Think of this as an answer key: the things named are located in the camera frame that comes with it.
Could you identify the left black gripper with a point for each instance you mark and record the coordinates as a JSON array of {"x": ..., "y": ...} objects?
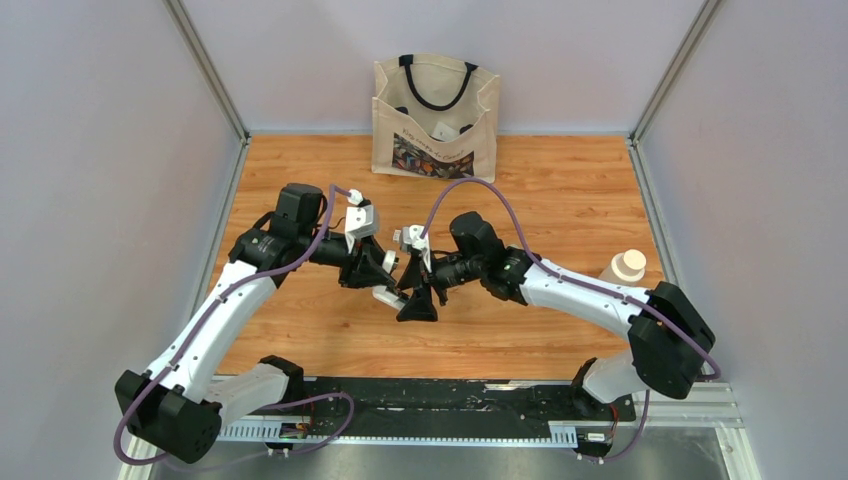
[{"x": 364, "y": 269}]

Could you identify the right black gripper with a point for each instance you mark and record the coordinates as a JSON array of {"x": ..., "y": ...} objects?
[{"x": 420, "y": 307}]

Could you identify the white stapler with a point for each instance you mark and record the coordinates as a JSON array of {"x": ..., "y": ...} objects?
[{"x": 388, "y": 294}]

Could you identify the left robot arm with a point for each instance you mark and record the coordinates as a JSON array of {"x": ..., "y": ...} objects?
[{"x": 218, "y": 318}]

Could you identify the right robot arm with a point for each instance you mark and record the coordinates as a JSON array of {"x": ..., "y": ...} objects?
[{"x": 667, "y": 337}]

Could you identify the beige canvas tote bag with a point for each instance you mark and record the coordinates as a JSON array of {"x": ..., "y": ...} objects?
[{"x": 434, "y": 117}]

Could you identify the white plastic bottle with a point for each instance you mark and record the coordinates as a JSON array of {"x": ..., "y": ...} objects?
[{"x": 625, "y": 268}]

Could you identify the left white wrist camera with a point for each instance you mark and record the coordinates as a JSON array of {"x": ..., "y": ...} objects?
[{"x": 361, "y": 219}]

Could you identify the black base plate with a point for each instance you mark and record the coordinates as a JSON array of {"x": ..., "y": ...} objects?
[{"x": 447, "y": 408}]

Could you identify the aluminium frame rail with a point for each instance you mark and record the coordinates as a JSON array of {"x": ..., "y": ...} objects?
[{"x": 266, "y": 407}]

